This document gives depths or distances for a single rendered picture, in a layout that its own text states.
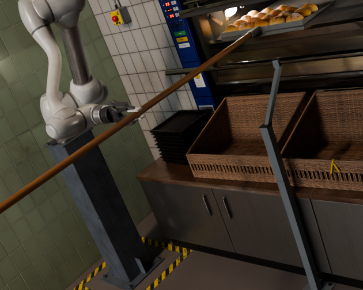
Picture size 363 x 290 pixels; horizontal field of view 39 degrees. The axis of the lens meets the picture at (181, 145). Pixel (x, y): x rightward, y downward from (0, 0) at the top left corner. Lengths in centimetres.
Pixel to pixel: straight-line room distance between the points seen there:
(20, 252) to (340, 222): 194
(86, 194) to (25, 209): 48
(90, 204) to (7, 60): 100
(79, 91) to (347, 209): 154
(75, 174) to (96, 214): 28
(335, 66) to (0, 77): 190
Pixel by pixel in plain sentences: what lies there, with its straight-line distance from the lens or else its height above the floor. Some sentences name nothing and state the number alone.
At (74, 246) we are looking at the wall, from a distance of 359.
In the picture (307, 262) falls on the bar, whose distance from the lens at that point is 264.
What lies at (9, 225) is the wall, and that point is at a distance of 332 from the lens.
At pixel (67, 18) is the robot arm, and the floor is 163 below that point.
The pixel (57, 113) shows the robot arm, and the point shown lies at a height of 129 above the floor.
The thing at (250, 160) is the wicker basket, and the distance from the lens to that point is 257.
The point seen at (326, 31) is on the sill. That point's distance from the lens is 263.
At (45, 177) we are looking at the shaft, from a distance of 195.
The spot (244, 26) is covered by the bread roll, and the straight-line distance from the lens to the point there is 299.
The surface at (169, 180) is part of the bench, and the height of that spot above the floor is 57.
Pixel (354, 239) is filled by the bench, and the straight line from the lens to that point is 247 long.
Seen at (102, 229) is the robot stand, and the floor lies 41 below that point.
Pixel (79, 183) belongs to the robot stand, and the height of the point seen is 75.
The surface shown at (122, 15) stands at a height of 147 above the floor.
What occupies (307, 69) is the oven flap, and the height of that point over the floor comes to 97.
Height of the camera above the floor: 183
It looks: 22 degrees down
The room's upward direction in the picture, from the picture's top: 21 degrees counter-clockwise
